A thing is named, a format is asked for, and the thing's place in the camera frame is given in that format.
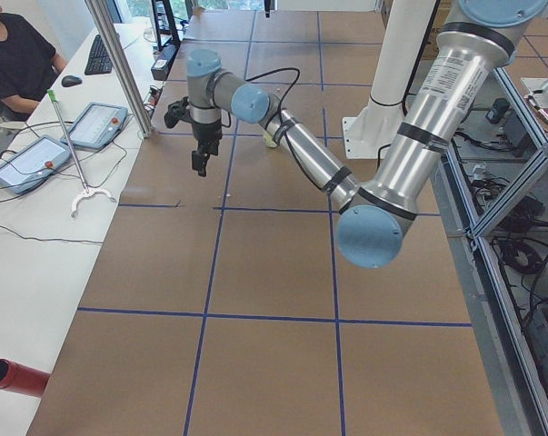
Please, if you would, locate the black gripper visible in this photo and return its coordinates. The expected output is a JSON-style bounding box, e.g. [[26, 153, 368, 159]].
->
[[191, 120, 223, 177]]

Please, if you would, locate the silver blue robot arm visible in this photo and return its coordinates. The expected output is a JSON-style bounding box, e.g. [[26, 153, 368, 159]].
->
[[184, 1, 548, 268]]

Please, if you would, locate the clear tennis ball can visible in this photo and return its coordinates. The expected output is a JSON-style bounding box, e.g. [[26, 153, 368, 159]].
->
[[264, 132, 279, 149]]

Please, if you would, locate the far teach pendant tablet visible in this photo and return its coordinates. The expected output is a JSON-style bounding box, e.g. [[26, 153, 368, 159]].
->
[[67, 102, 128, 151]]

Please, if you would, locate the teach pendant tablet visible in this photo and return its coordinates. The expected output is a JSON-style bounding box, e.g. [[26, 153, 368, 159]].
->
[[0, 135, 71, 194], [67, 102, 128, 151]]

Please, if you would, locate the reacher grabber tool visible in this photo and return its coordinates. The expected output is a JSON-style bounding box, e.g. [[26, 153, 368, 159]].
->
[[46, 89, 117, 218]]

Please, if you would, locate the white desk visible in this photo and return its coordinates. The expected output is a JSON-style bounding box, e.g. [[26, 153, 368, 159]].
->
[[0, 22, 165, 391]]

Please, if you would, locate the black keyboard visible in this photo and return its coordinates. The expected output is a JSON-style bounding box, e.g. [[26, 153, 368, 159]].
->
[[84, 35, 113, 75]]

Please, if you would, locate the black computer mouse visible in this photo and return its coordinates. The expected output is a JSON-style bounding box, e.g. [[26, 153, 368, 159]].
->
[[61, 74, 83, 88]]

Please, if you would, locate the near teach pendant tablet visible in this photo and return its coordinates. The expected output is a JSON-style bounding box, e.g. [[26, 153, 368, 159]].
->
[[0, 135, 71, 194]]

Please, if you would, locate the person in black shirt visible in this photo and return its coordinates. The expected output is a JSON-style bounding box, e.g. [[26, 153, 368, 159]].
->
[[0, 3, 67, 121]]

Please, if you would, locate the red tube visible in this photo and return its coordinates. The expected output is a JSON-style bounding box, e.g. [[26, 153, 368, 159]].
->
[[0, 359, 50, 398]]

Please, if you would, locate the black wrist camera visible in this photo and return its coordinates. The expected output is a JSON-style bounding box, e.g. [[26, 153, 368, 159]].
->
[[164, 96, 193, 129]]

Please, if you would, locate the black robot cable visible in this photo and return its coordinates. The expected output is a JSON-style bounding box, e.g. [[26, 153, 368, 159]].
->
[[244, 67, 329, 192]]

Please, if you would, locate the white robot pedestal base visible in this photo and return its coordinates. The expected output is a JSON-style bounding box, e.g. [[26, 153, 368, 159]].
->
[[343, 0, 439, 159]]

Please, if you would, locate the aluminium frame post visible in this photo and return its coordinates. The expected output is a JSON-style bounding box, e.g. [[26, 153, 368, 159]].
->
[[85, 0, 153, 138]]

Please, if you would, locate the aluminium frame rail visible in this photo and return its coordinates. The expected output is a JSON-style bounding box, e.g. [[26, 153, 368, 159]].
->
[[437, 55, 548, 435]]

